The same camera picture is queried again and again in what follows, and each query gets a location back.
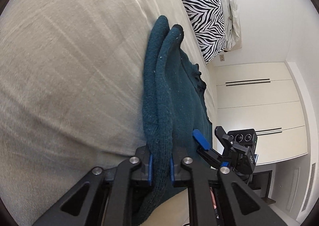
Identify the white crumpled duvet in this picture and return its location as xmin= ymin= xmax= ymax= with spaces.
xmin=220 ymin=0 xmax=242 ymax=51

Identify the zebra print pillow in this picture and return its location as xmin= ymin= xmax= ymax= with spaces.
xmin=181 ymin=0 xmax=226 ymax=64

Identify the dark wooden side table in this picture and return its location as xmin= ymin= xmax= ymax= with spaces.
xmin=248 ymin=170 xmax=276 ymax=205

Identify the teal knitted sweater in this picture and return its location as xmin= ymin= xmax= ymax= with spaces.
xmin=133 ymin=15 xmax=213 ymax=225

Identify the person's right hand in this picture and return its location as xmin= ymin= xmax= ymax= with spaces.
xmin=210 ymin=187 xmax=217 ymax=209

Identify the cream bed sheet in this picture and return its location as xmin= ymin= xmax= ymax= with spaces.
xmin=1 ymin=0 xmax=216 ymax=225

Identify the white wardrobe with black handles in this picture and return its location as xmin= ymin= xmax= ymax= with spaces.
xmin=215 ymin=62 xmax=308 ymax=165

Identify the white wall air vent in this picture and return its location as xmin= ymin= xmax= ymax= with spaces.
xmin=300 ymin=162 xmax=317 ymax=213

